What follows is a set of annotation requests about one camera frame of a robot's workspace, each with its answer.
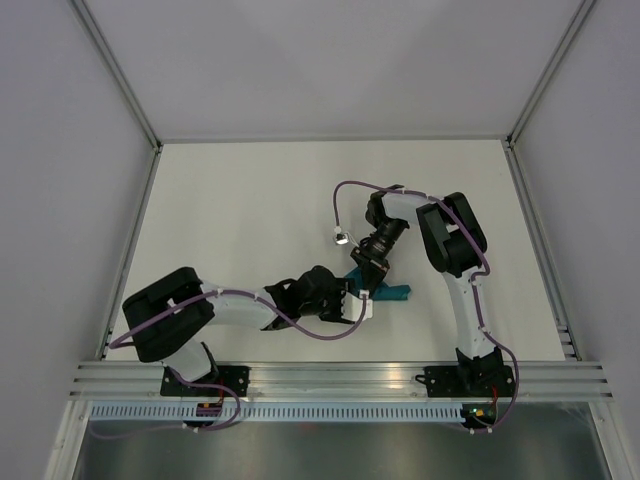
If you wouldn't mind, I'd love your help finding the aluminium frame right post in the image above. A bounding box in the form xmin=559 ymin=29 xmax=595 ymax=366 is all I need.
xmin=503 ymin=0 xmax=599 ymax=149

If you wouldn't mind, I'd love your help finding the aluminium front rail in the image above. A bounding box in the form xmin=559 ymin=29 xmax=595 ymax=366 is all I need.
xmin=68 ymin=361 xmax=613 ymax=403

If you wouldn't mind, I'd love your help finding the white slotted cable duct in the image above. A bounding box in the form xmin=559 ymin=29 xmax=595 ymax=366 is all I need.
xmin=89 ymin=400 xmax=463 ymax=423

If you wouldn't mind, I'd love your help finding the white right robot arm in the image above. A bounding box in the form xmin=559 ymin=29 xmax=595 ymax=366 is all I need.
xmin=351 ymin=185 xmax=494 ymax=395

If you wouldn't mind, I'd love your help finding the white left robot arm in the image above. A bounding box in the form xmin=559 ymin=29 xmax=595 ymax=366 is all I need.
xmin=110 ymin=266 xmax=357 ymax=396

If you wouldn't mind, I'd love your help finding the aluminium frame left post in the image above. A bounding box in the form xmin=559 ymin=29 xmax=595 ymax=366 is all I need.
xmin=69 ymin=0 xmax=161 ymax=146

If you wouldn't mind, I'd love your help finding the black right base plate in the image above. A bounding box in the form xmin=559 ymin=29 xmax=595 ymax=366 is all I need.
xmin=414 ymin=347 xmax=517 ymax=399

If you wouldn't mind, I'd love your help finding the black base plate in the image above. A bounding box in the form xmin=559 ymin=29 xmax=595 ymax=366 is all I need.
xmin=160 ymin=365 xmax=250 ymax=398
xmin=414 ymin=347 xmax=517 ymax=399

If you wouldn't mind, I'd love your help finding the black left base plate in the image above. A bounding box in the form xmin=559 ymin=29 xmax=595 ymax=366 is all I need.
xmin=160 ymin=365 xmax=250 ymax=398

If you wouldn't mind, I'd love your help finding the aluminium frame post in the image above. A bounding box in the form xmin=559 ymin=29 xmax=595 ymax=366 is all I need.
xmin=69 ymin=0 xmax=161 ymax=146
xmin=503 ymin=0 xmax=599 ymax=149

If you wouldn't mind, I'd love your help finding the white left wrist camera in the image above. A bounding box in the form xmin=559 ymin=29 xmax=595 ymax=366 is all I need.
xmin=341 ymin=290 xmax=373 ymax=323

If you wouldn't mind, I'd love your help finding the teal cloth napkin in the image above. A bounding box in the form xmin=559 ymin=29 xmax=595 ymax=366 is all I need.
xmin=344 ymin=267 xmax=411 ymax=302

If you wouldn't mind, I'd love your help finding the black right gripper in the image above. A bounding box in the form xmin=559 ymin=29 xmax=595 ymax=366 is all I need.
xmin=351 ymin=218 xmax=407 ymax=296

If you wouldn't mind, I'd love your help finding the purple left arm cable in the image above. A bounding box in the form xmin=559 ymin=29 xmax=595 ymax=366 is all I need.
xmin=89 ymin=289 xmax=371 ymax=441

